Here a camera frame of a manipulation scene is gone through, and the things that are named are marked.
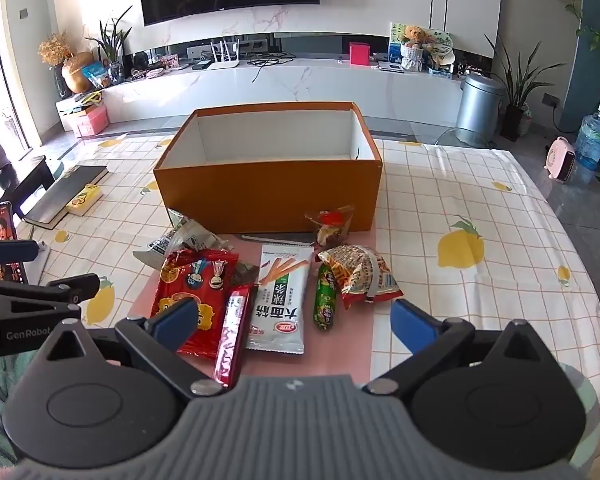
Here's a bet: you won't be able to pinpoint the pink heater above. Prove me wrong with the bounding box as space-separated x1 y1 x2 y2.
543 136 577 181

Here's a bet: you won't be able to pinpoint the green plant glass vase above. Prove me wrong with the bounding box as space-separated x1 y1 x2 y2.
85 6 133 84

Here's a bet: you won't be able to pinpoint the dried flowers in vase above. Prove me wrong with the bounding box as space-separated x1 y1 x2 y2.
38 32 73 100

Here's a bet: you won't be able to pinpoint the orange cardboard box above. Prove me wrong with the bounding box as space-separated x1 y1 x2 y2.
153 101 383 235

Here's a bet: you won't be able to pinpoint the blue snack bag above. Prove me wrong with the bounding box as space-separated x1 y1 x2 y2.
82 61 111 88

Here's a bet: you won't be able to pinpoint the green wrapped sausage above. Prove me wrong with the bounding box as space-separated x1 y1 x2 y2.
314 263 337 332

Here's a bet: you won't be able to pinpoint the pink box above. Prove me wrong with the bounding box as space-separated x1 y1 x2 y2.
75 105 110 137

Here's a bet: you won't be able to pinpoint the white flat strip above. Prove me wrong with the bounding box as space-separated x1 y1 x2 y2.
240 232 317 247

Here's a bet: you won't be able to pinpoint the white paper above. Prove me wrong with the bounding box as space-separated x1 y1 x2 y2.
22 241 51 286

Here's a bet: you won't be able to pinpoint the green picture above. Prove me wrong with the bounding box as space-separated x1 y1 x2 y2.
390 22 416 58

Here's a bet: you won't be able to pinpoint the round glass table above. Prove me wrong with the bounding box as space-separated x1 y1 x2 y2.
412 127 501 150

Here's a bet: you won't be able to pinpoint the silver trash can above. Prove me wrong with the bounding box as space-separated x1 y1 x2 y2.
455 72 506 133

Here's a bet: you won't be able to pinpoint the blue water bottle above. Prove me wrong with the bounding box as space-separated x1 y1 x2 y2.
574 97 600 171

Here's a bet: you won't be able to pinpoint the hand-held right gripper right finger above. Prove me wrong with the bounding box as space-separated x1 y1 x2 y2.
364 299 557 397

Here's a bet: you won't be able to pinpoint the white wall cabinet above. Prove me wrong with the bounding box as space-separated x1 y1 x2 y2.
427 0 503 58

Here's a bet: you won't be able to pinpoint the dark low table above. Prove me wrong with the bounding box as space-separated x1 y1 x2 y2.
7 156 56 206

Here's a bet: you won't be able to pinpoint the white router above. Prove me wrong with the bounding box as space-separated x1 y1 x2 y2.
207 40 241 69

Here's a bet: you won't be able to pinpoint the gold vase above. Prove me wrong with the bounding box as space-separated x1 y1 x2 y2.
61 51 95 94

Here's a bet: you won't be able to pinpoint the black cables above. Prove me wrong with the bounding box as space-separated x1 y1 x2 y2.
247 52 296 83

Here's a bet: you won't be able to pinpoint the small yellow box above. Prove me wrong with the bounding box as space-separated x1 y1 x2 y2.
66 184 104 217

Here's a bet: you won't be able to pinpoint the dark brown snack packet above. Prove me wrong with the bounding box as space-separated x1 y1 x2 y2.
227 261 261 291

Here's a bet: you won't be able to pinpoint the smartphone on stand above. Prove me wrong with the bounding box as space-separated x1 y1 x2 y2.
0 201 31 283

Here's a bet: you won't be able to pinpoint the silver-grey snack packet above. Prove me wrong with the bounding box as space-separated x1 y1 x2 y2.
132 208 235 270

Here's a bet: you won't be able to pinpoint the black book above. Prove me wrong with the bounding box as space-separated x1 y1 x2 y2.
22 165 110 231

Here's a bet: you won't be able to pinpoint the pink mat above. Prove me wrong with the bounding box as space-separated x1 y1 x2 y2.
132 232 378 386

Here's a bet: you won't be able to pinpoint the potted green plant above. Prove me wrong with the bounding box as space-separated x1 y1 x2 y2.
485 35 553 142

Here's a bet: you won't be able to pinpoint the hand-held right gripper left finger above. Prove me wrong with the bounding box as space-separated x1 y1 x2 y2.
30 297 222 399

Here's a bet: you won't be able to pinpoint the round paper fan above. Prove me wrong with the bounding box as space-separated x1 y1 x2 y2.
425 29 453 68

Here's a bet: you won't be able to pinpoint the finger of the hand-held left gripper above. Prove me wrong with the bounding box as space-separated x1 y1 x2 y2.
0 273 102 315
0 239 39 264

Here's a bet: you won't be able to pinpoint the teddy bear bouquet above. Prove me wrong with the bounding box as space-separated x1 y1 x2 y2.
400 25 428 72

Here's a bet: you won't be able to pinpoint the orange snack packet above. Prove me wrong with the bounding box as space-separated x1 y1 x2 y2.
318 244 403 311

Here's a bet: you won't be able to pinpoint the narrow red snack packet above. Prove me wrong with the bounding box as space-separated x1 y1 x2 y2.
213 284 257 388

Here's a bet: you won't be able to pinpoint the white snack packet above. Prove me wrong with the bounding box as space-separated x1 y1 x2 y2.
245 244 315 356

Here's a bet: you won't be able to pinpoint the wide red snack packet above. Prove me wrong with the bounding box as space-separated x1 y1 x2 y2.
151 248 241 361

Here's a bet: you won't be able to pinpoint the clear candy packet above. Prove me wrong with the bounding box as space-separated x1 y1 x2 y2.
305 205 356 248

